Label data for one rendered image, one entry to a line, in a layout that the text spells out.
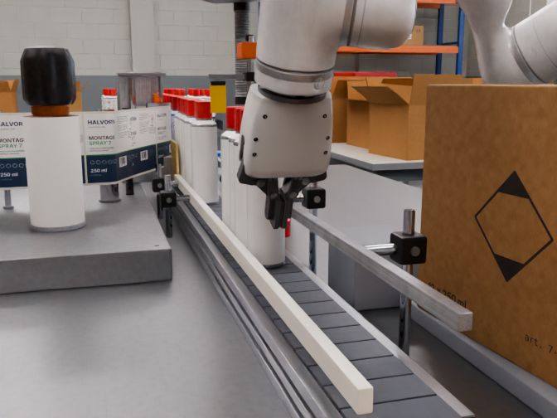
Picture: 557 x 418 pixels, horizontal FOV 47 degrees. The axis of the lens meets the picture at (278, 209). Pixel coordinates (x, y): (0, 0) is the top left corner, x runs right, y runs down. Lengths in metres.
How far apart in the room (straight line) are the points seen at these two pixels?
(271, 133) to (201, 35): 8.28
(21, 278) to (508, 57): 0.86
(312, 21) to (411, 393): 0.35
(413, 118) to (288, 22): 2.25
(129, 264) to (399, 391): 0.53
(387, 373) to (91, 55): 8.38
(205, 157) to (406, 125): 1.71
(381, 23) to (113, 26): 8.26
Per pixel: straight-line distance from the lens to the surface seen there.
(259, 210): 0.83
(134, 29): 8.76
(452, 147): 0.72
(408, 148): 2.86
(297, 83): 0.65
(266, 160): 0.70
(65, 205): 1.10
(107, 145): 1.33
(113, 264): 0.96
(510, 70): 1.20
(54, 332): 0.81
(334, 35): 0.65
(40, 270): 0.97
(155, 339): 0.77
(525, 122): 0.63
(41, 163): 1.10
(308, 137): 0.70
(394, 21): 0.64
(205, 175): 1.27
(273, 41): 0.65
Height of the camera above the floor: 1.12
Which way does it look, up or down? 11 degrees down
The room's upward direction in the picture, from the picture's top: straight up
